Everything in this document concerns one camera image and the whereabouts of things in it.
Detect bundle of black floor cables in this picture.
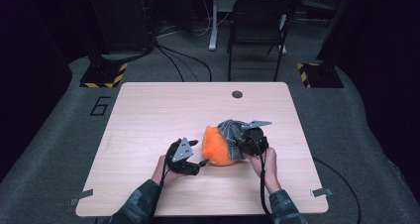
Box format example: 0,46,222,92
154,40,213,83

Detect hand-held gripper cable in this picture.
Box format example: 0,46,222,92
147,166,167,224
258,149,273,218

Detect black floor cable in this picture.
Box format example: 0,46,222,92
312,157,364,224

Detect orange plush toy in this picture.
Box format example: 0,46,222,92
201,125,244,168

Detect right hand-held gripper cable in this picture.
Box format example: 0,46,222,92
258,149,273,218

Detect grey fuzzy hat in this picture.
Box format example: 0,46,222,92
217,119,252,161

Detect person's right hand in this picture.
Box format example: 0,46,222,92
246,147,281,195

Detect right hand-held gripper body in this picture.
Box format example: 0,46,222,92
238,119,272,157

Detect person's left hand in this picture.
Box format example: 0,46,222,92
151,154,184,187

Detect white desk leg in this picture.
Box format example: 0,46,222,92
208,0,239,52
277,14,288,56

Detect black stand base yellow stripes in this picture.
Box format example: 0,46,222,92
79,60,129,89
296,61,345,89

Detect black folding chair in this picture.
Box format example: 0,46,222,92
227,0,296,82

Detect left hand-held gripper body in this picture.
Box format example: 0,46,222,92
164,137,201,176

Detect dark cabinet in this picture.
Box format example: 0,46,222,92
87,0,156,55

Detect left hand-held gripper cable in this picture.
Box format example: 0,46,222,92
147,166,167,224

